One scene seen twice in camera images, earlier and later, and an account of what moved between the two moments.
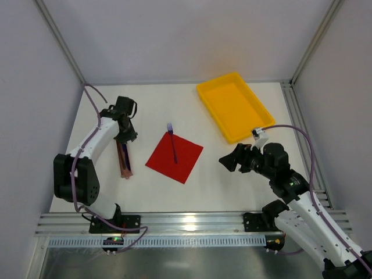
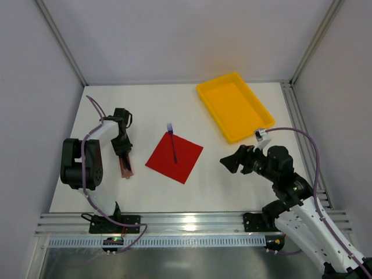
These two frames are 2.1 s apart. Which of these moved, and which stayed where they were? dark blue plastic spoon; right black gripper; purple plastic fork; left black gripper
Moved: left black gripper
Stayed: purple plastic fork; dark blue plastic spoon; right black gripper
